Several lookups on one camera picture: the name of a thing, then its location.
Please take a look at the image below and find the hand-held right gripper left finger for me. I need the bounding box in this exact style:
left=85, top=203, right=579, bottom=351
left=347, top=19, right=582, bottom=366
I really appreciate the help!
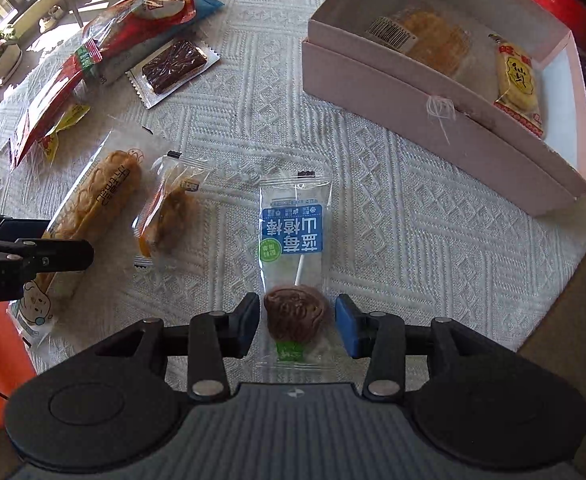
left=80, top=293, right=262, bottom=404

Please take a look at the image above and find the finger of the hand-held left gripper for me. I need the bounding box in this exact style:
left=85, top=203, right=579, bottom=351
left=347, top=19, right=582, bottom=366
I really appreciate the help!
left=0, top=210, right=50, bottom=240
left=0, top=239, right=94, bottom=272

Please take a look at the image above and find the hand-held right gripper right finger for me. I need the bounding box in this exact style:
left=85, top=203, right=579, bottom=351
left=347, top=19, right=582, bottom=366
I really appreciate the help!
left=335, top=294, right=516, bottom=402

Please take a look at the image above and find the clear lollipop packet blue label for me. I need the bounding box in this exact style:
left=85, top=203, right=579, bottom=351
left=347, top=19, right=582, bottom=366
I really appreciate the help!
left=254, top=170, right=334, bottom=378

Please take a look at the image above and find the red spicy strip packet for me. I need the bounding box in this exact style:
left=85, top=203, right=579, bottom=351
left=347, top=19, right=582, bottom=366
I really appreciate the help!
left=9, top=42, right=104, bottom=170

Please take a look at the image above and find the pink cardboard box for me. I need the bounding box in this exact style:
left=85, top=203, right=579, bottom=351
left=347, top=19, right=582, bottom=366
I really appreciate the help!
left=301, top=0, right=586, bottom=218

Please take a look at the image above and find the large red snack bag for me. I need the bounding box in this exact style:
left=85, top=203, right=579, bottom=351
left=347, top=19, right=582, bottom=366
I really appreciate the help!
left=82, top=0, right=197, bottom=83

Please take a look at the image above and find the long bread clear packet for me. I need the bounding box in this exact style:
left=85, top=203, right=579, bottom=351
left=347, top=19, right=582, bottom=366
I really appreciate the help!
left=7, top=129, right=154, bottom=347

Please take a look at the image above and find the small brown cake packet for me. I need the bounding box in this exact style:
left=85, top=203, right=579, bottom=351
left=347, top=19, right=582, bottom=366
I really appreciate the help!
left=132, top=151, right=212, bottom=268

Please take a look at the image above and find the small red yellow snack packet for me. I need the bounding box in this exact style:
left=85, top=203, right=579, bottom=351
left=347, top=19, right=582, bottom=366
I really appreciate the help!
left=39, top=104, right=92, bottom=162

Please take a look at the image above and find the white textured tablecloth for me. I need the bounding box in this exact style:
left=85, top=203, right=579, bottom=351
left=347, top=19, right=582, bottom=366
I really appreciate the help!
left=0, top=0, right=586, bottom=396

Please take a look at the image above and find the chocolate brownie clear packet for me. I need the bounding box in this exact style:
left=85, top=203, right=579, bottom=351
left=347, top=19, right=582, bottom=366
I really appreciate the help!
left=125, top=37, right=221, bottom=111

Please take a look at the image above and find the blue white snack packet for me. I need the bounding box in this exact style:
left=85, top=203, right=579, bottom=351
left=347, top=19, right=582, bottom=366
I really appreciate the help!
left=84, top=0, right=226, bottom=87

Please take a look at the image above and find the round pastry clear packet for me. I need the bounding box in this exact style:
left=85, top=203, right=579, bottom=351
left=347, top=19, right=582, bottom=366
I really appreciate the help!
left=370, top=6, right=474, bottom=81

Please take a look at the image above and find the clear wrapped crispy snack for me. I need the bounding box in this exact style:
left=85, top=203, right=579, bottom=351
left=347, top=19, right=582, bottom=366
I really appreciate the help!
left=488, top=34, right=547, bottom=140

